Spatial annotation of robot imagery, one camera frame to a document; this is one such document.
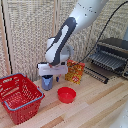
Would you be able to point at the black oven door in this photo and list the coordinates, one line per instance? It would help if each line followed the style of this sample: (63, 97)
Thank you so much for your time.
(96, 75)

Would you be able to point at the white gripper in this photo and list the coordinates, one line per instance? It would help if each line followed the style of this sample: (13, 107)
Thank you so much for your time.
(53, 70)

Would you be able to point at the red plastic bowl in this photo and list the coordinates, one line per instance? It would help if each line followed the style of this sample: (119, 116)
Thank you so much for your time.
(66, 95)

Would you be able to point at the black oven tray rack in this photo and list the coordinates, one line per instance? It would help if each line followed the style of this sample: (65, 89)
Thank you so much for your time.
(106, 60)

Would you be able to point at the red shopping basket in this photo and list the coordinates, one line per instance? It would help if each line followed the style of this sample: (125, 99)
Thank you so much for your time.
(20, 96)

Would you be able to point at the blue plastic cup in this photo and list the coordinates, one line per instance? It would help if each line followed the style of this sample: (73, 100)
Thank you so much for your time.
(47, 85)

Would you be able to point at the beige woven folding screen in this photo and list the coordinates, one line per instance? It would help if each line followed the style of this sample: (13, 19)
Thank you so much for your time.
(26, 33)

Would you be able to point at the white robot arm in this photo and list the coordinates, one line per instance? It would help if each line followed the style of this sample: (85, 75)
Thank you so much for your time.
(61, 36)

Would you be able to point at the black toaster oven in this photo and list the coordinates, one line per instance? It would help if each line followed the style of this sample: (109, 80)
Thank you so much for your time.
(115, 45)

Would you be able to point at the orange yellow snack box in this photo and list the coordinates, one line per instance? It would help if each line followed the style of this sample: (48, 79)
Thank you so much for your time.
(75, 72)

